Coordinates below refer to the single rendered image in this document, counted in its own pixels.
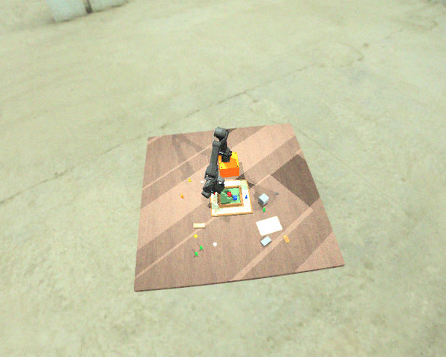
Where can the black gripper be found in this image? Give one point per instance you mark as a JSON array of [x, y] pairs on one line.
[[208, 195]]

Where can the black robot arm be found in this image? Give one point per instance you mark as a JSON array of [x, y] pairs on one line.
[[219, 148]]

